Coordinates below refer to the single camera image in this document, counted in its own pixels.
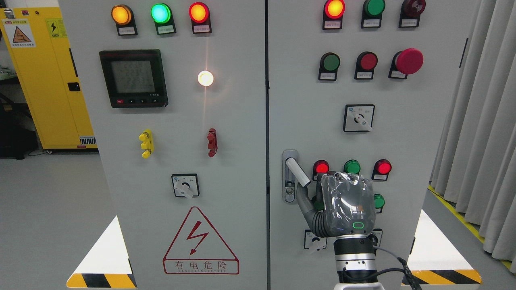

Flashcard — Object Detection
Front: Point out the upper right selector switch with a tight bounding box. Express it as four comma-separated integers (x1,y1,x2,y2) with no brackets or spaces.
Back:
343,104,375,132

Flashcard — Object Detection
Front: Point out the green push button upper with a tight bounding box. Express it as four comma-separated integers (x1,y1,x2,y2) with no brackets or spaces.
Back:
318,52,341,81

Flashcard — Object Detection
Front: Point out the red push button upper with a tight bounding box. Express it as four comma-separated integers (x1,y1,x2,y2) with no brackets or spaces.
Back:
354,51,378,80

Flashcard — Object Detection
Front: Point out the red lit indicator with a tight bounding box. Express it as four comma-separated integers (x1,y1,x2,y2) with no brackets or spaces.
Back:
322,0,346,31
372,159,392,181
312,159,329,181

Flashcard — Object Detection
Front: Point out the silver handle lock base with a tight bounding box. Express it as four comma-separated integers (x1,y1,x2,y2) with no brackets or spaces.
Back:
281,150,298,203

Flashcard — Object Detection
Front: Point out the red electric danger sign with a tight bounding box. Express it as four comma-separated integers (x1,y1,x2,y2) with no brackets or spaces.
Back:
162,206,240,275

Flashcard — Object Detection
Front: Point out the yellow safety cabinet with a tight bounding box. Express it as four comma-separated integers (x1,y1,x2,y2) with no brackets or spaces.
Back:
1,7,97,151

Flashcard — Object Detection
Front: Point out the grey curtain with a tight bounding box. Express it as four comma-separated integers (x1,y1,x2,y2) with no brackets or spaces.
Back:
431,0,516,272

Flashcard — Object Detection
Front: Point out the black key switch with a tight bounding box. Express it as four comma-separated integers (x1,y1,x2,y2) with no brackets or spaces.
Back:
369,229,383,246

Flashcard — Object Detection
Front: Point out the green push button lower right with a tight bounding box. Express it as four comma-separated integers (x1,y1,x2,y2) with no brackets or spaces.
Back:
374,193,385,213

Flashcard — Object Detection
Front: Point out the red test terminal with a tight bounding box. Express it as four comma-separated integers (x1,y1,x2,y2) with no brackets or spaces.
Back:
207,128,218,157

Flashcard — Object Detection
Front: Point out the lower white selector switch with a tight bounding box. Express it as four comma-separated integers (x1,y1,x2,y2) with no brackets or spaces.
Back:
304,229,327,254

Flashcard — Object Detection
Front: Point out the black cable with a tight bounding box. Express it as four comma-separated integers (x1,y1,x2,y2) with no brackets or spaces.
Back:
343,244,423,290

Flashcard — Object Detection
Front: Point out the green indicator top right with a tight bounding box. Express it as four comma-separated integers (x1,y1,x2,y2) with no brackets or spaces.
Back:
361,0,386,28

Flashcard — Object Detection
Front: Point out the red lit indicator top right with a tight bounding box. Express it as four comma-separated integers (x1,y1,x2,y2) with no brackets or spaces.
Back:
322,0,346,31

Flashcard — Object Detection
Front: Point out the red-orange indicator light left door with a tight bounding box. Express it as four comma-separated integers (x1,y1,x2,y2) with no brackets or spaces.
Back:
189,2,212,34

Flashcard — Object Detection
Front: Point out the red emergency stop mushroom button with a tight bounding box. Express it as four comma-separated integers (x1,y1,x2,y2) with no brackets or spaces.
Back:
388,48,424,80

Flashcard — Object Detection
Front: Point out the left door selector switch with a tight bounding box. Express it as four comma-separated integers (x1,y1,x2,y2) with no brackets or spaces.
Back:
171,173,200,199

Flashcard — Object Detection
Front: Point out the right grey cabinet door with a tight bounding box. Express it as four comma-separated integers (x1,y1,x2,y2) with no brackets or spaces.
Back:
267,0,480,290

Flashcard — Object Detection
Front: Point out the silver door handle lever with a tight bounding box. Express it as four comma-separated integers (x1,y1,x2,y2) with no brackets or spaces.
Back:
285,157,311,187

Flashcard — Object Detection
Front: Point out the black digital power meter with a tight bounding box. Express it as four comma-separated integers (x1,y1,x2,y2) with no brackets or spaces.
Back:
99,49,169,108

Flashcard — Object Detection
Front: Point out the green push button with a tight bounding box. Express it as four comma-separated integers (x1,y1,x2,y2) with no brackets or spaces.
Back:
318,52,341,81
374,193,385,213

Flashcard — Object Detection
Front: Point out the green lit indicator light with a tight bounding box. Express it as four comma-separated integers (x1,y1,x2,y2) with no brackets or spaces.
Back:
150,2,176,35

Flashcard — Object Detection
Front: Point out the yellow test terminal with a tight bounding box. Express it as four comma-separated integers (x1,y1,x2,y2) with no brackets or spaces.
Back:
139,129,155,159

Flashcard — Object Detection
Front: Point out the green indicator middle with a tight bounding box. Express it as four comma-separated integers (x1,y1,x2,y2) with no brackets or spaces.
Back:
343,159,361,174

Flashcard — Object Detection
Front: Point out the dark red buzzer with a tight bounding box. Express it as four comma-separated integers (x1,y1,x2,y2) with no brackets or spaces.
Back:
398,0,426,28

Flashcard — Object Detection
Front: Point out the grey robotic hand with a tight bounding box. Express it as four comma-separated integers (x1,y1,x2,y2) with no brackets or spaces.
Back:
296,171,376,238

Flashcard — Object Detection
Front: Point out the left grey cabinet door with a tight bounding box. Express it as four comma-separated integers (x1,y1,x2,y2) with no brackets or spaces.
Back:
58,0,268,290

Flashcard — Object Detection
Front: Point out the grey cabinet door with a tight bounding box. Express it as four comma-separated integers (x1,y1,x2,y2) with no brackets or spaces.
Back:
58,0,268,290
267,0,480,290

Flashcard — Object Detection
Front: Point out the red lit indicator left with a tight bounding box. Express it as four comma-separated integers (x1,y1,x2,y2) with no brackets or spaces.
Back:
312,159,329,181

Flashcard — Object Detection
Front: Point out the orange indicator light top left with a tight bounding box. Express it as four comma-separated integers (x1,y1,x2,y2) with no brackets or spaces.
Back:
111,5,138,36

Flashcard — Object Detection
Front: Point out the white lit indicator light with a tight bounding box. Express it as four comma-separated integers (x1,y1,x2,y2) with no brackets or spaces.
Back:
198,70,214,87

